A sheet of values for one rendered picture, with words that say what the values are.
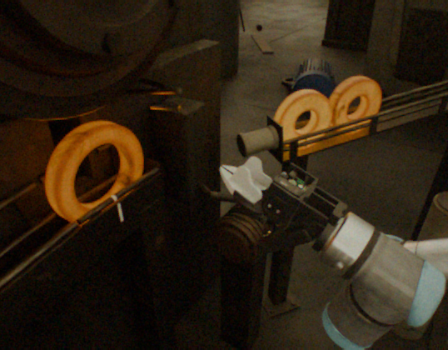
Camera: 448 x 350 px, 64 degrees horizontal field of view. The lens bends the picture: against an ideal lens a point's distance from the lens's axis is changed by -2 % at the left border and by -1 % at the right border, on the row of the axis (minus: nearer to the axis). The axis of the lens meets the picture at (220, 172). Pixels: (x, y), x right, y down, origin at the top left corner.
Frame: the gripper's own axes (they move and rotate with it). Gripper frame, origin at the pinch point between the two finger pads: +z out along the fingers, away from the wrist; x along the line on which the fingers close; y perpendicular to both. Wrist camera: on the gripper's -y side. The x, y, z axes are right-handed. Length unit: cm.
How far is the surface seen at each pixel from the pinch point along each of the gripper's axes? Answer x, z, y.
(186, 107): -9.3, 16.9, 0.5
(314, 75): -187, 37, -55
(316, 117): -38.8, -2.7, -2.3
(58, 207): 22.1, 15.9, -5.1
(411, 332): -46, -60, -55
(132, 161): 6.6, 15.6, -4.2
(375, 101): -53, -12, 3
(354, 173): -135, -19, -71
